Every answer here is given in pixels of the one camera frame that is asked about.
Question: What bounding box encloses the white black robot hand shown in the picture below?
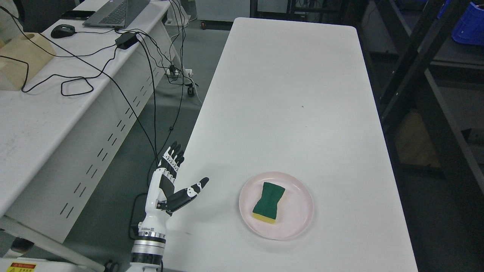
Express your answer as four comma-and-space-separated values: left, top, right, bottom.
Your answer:
138, 141, 209, 236

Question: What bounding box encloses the green yellow sponge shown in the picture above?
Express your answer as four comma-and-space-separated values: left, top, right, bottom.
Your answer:
252, 181, 285, 224

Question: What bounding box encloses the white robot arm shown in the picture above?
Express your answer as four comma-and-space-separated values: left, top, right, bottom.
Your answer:
127, 231, 166, 272

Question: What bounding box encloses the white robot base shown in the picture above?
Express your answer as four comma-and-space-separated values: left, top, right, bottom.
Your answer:
0, 258, 97, 272

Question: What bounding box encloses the black metal shelf rack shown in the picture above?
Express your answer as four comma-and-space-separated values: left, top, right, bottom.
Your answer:
358, 0, 483, 239

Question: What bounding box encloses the white folding desk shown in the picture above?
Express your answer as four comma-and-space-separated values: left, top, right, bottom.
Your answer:
1, 0, 179, 272

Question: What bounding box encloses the pink plate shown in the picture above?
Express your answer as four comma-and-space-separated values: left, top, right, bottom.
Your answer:
239, 172, 314, 240

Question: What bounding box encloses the white power strip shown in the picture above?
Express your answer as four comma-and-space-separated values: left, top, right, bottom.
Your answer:
165, 68, 193, 79

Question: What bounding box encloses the black power adapter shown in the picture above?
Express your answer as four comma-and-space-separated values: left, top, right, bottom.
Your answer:
115, 32, 138, 50

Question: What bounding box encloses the white work table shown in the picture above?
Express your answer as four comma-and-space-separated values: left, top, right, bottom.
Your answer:
163, 17, 418, 272

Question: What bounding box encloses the grey laptop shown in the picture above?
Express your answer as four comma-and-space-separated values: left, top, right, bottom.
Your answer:
83, 0, 150, 29

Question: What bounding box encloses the black computer mouse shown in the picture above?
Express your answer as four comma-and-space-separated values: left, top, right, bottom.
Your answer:
50, 24, 76, 39

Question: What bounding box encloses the beige wooden box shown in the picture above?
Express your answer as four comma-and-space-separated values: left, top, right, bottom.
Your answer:
0, 32, 56, 91

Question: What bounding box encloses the black smartphone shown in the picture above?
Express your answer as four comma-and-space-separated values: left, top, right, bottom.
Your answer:
60, 10, 95, 20

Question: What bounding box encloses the blue plastic bin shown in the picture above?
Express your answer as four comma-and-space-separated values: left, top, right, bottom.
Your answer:
451, 2, 484, 45

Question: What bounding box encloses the black looped cable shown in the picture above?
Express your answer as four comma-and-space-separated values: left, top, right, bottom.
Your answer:
0, 6, 118, 97

